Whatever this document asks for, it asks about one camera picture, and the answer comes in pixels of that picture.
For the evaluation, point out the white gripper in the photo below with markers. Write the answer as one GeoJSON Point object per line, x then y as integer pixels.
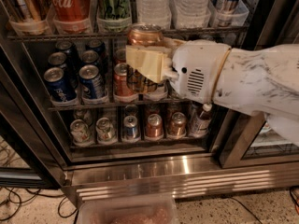
{"type": "Point", "coordinates": [199, 68]}

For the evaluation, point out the orange LaCroix can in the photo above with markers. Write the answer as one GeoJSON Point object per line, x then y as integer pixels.
{"type": "Point", "coordinates": [143, 57]}

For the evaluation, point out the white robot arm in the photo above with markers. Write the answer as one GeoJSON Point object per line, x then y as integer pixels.
{"type": "Point", "coordinates": [246, 81]}

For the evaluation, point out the orange soda can rear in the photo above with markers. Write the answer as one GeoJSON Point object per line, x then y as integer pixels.
{"type": "Point", "coordinates": [120, 56]}

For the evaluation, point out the orange soda can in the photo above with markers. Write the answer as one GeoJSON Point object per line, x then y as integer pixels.
{"type": "Point", "coordinates": [120, 56]}
{"type": "Point", "coordinates": [121, 91]}

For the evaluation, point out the brown tea bottle middle shelf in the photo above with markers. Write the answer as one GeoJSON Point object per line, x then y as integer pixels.
{"type": "Point", "coordinates": [160, 93]}

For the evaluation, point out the brown tea bottle shelf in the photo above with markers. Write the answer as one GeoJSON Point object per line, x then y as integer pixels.
{"type": "Point", "coordinates": [200, 121]}
{"type": "Point", "coordinates": [160, 93]}

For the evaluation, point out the orange soda can front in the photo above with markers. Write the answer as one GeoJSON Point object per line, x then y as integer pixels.
{"type": "Point", "coordinates": [121, 91]}

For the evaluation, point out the blue Pepsi can rear right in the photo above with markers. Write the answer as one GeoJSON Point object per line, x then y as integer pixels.
{"type": "Point", "coordinates": [99, 47]}

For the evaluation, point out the blue pepsi can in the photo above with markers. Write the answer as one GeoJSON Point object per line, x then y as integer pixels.
{"type": "Point", "coordinates": [59, 59]}
{"type": "Point", "coordinates": [70, 49]}
{"type": "Point", "coordinates": [92, 82]}
{"type": "Point", "coordinates": [61, 91]}
{"type": "Point", "coordinates": [91, 57]}
{"type": "Point", "coordinates": [99, 47]}

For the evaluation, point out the green LaCroix can top shelf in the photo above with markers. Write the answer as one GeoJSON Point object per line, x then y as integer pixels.
{"type": "Point", "coordinates": [114, 15]}

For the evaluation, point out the blue Pepsi can middle right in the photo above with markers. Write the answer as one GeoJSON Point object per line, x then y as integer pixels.
{"type": "Point", "coordinates": [91, 57]}

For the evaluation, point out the blue Pepsi can front right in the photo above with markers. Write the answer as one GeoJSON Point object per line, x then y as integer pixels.
{"type": "Point", "coordinates": [92, 82]}

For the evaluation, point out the red can bottom shelf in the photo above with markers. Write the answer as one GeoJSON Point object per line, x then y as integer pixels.
{"type": "Point", "coordinates": [154, 127]}

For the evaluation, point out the orange can bottom shelf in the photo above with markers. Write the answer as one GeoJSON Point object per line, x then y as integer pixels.
{"type": "Point", "coordinates": [177, 125]}

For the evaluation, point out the blue silver can top shelf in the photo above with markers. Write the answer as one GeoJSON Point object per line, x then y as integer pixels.
{"type": "Point", "coordinates": [224, 11]}

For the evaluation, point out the brown tea bottle bottom shelf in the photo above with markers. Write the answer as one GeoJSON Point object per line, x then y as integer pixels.
{"type": "Point", "coordinates": [200, 121]}

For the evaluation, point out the blue Pepsi can rear left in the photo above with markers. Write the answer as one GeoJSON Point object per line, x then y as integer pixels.
{"type": "Point", "coordinates": [70, 49]}

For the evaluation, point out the blue can bottom shelf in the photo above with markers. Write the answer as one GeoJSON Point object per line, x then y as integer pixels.
{"type": "Point", "coordinates": [130, 128]}

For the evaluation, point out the white can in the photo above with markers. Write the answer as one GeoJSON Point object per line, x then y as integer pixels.
{"type": "Point", "coordinates": [105, 131]}
{"type": "Point", "coordinates": [81, 133]}

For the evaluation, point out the red Coca-Cola can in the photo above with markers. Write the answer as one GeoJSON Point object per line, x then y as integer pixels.
{"type": "Point", "coordinates": [71, 15]}

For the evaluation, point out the blue Pepsi can middle left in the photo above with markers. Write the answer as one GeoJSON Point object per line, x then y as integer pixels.
{"type": "Point", "coordinates": [59, 59]}

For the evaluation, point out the blue Pepsi can front left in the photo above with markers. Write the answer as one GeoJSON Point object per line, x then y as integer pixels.
{"type": "Point", "coordinates": [61, 91]}

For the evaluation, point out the stainless steel fridge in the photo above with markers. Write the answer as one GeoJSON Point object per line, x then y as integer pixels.
{"type": "Point", "coordinates": [39, 131]}

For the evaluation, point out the white can bottom left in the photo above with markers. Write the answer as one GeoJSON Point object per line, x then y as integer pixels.
{"type": "Point", "coordinates": [81, 133]}

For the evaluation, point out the glass fridge door right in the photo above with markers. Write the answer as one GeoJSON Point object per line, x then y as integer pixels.
{"type": "Point", "coordinates": [273, 22]}

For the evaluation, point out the clear water bottle left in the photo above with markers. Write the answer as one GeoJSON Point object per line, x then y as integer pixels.
{"type": "Point", "coordinates": [154, 12]}

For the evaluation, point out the clear water bottle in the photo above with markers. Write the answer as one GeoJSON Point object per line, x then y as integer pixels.
{"type": "Point", "coordinates": [190, 14]}
{"type": "Point", "coordinates": [154, 12]}

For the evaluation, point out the clear water bottle right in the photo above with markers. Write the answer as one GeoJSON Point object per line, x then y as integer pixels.
{"type": "Point", "coordinates": [190, 14]}

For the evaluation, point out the clear plastic bin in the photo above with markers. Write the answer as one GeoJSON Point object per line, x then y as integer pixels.
{"type": "Point", "coordinates": [141, 209]}

